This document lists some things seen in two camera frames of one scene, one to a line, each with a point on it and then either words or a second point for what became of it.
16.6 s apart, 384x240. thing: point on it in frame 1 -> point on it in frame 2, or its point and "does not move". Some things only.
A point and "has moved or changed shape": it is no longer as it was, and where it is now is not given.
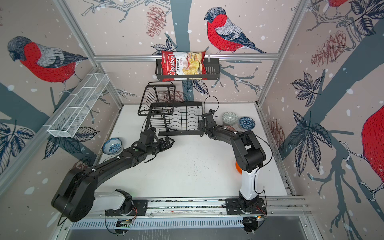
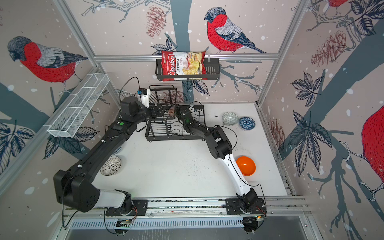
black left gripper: x=164 y=146 -> x=150 y=108
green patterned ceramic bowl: x=230 y=118 does not move
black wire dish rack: x=168 y=117 has moved or changed shape
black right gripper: x=201 y=125 -> x=178 y=110
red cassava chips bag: x=178 y=63 does not move
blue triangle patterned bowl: x=247 y=123 does not move
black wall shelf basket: x=213 y=70 does not move
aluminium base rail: x=271 y=207 does not move
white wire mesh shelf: x=75 y=109 does not move
